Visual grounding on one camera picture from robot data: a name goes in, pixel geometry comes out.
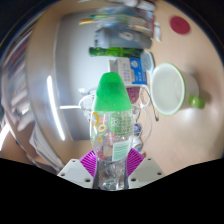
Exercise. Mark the wooden shelf unit with books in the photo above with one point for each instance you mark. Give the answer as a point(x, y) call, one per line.
point(33, 83)

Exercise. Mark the clear bottle with green cap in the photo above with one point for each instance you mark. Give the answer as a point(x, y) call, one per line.
point(111, 96)

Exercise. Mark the pale teal hairbrush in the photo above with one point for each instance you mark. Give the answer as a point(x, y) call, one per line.
point(146, 61)

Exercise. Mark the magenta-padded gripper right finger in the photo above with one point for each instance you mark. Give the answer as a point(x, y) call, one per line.
point(146, 171)

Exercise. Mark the magenta pouch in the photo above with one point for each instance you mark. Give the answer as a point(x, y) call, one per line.
point(135, 95)

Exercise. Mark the grey shaker bottle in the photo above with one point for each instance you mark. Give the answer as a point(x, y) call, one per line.
point(123, 38)

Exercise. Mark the white LED light bar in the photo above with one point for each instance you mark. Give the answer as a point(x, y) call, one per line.
point(55, 106)

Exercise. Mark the yellow-capped bottle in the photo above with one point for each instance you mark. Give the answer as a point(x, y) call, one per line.
point(86, 21)

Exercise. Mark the flat round red coaster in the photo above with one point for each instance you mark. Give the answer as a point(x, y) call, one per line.
point(180, 25)

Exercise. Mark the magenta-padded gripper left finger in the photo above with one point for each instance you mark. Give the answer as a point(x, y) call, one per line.
point(74, 172)

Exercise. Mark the green glass bottle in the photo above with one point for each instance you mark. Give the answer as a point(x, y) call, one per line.
point(113, 52)

